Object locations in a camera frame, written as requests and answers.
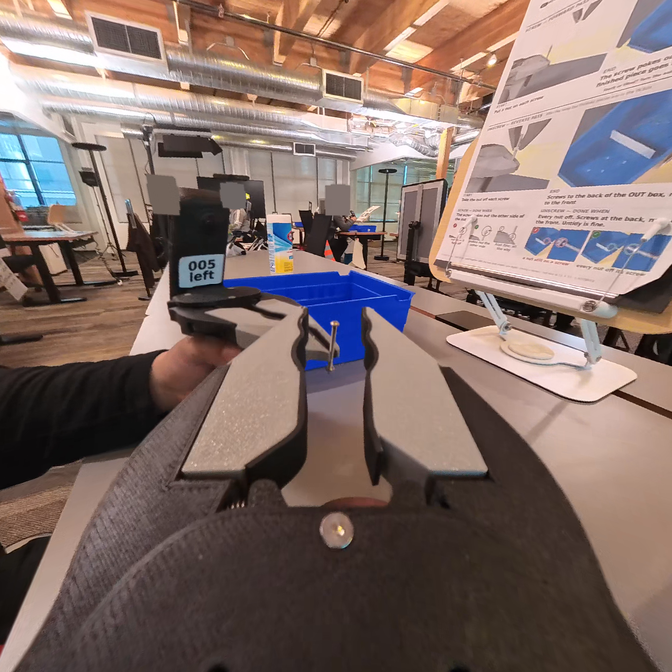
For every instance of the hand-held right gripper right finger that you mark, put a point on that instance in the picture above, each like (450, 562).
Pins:
(420, 414)

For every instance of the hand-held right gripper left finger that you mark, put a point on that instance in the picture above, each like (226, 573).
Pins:
(246, 414)

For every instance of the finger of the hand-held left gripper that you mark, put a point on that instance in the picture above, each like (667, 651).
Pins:
(323, 333)
(246, 323)

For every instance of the metal screw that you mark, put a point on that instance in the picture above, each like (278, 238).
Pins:
(332, 346)

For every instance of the blue plastic bin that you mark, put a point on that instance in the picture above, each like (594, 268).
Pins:
(367, 304)

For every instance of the person's left forearm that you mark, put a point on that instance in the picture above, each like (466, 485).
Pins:
(68, 414)

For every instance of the grey desk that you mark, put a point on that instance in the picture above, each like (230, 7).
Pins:
(525, 446)

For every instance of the wooden side desk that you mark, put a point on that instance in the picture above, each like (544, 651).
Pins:
(47, 239)

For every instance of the person's left hand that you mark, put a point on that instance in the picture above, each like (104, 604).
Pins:
(183, 372)

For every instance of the black monitor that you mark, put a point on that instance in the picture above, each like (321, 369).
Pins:
(254, 194)

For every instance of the wipes canister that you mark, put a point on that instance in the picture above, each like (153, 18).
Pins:
(280, 246)

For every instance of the orange cone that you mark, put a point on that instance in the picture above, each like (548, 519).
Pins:
(328, 251)

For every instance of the black overhead light panel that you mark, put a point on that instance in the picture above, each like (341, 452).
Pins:
(183, 146)

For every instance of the black flat device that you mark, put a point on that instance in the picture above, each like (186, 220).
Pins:
(464, 320)

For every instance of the wooden background table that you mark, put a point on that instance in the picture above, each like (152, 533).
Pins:
(367, 234)

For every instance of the small white air vent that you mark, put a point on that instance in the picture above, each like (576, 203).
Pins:
(304, 148)

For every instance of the slim black floor lamp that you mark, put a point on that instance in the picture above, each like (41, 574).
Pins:
(388, 210)

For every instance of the grey screen panel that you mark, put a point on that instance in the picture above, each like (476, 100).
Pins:
(422, 220)

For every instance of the instruction sheet on stand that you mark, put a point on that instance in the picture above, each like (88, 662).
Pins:
(577, 378)

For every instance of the window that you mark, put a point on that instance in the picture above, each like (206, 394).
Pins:
(31, 168)

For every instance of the large white air vent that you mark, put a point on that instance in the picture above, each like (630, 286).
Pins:
(126, 36)

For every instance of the printed instruction sheet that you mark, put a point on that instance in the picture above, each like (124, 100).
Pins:
(567, 131)

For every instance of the silver air duct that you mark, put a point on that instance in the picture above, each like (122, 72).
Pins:
(236, 113)

